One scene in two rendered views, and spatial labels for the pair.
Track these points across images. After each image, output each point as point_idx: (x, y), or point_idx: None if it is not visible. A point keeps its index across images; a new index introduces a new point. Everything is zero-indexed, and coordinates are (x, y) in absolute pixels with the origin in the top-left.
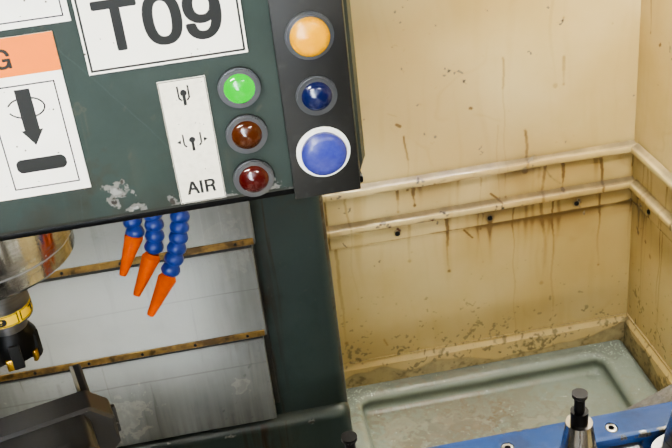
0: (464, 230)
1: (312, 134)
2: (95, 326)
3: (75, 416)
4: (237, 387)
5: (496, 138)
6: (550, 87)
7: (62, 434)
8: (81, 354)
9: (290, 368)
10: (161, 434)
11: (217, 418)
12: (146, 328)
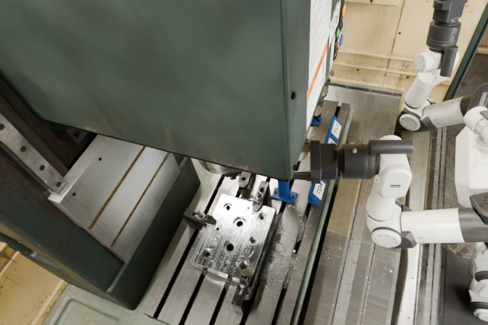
0: None
1: (340, 35)
2: (135, 188)
3: (320, 144)
4: (171, 171)
5: None
6: None
7: (326, 148)
8: (135, 201)
9: (173, 154)
10: (160, 204)
11: (169, 186)
12: (147, 175)
